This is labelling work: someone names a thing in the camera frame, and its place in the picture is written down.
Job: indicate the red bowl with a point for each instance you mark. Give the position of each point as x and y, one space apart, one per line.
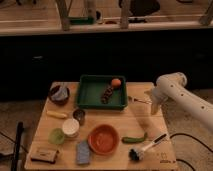
103 139

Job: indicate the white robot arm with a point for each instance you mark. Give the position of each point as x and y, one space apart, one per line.
173 86

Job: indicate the green plastic tray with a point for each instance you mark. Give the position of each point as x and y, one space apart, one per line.
91 88

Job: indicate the grey crumpled cloth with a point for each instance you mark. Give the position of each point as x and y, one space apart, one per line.
61 94

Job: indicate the green chili pepper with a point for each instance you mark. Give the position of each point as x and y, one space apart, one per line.
133 140

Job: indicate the small metal cup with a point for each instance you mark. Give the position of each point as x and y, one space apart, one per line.
79 115

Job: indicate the yellow banana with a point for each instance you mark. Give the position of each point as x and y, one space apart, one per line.
56 114

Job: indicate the brown wooden block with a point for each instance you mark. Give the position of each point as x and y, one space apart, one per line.
47 155

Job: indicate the dark brown bowl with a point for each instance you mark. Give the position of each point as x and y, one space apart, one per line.
53 91

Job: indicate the black stand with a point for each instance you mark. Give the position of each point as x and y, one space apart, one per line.
15 158

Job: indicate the white dish brush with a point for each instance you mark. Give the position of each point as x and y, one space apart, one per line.
137 154

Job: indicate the green plastic cup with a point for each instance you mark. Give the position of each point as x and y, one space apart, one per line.
56 136

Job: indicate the orange ball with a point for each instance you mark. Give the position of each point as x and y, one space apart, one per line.
116 83

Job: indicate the white cup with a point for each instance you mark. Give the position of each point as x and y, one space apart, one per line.
70 127

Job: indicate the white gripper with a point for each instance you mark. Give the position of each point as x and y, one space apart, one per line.
156 99

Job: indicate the blue sponge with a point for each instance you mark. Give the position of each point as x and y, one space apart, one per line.
83 153

